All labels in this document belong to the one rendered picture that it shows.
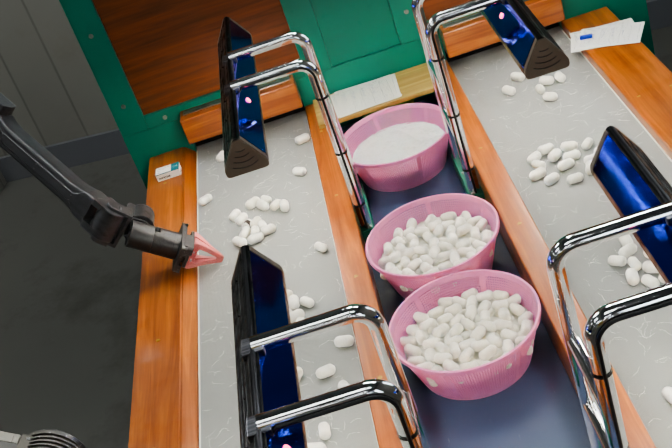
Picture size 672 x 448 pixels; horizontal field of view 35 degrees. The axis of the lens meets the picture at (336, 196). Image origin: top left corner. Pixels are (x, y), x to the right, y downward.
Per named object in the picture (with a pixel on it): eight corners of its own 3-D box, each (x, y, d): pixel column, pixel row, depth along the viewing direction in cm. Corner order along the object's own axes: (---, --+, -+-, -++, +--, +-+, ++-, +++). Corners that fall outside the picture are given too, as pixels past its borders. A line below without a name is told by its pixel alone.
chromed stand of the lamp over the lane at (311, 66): (295, 270, 228) (222, 89, 205) (287, 222, 245) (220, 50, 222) (379, 243, 227) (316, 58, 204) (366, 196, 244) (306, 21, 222)
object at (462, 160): (474, 212, 226) (421, 23, 203) (454, 168, 243) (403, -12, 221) (561, 184, 225) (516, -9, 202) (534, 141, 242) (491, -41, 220)
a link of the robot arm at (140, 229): (119, 250, 218) (127, 225, 216) (120, 234, 224) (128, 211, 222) (152, 258, 220) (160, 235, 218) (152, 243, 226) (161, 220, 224)
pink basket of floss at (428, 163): (415, 208, 234) (404, 172, 229) (327, 190, 252) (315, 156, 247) (482, 143, 248) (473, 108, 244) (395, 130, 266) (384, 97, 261)
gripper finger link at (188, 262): (228, 234, 228) (185, 222, 226) (228, 252, 222) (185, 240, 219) (217, 259, 231) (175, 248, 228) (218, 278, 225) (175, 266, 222)
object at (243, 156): (227, 180, 192) (213, 146, 188) (219, 50, 245) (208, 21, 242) (270, 166, 191) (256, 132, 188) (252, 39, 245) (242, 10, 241)
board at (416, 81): (319, 129, 259) (318, 125, 258) (313, 104, 272) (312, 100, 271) (450, 86, 257) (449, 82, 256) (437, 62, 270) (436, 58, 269)
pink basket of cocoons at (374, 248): (422, 335, 197) (409, 295, 193) (355, 276, 219) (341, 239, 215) (537, 265, 205) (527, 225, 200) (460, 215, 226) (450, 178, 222)
